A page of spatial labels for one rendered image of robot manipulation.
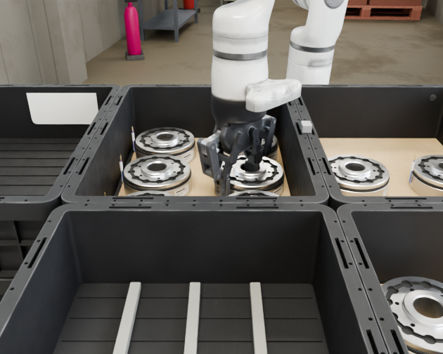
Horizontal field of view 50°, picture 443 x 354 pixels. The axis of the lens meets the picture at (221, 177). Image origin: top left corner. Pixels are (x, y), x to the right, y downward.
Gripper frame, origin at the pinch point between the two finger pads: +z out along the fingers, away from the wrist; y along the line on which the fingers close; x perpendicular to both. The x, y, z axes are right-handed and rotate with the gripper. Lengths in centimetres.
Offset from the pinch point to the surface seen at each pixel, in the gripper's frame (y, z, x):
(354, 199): 3.2, -7.7, 20.7
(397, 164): -26.5, 2.2, 12.2
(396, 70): -342, 84, -137
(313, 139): -6.3, -7.7, 8.3
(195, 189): 3.4, 2.2, -5.8
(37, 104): 11.1, -4.6, -39.9
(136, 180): 11.2, -1.0, -9.7
